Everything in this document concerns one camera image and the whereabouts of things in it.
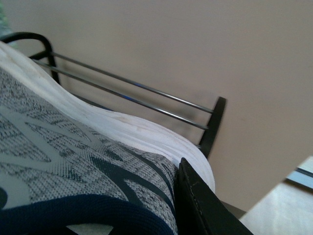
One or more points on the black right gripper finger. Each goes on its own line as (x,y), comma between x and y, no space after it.
(198,209)

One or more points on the grey knit sneaker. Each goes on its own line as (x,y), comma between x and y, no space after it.
(64,162)

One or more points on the black metal shoe rack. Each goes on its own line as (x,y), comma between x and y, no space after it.
(104,89)

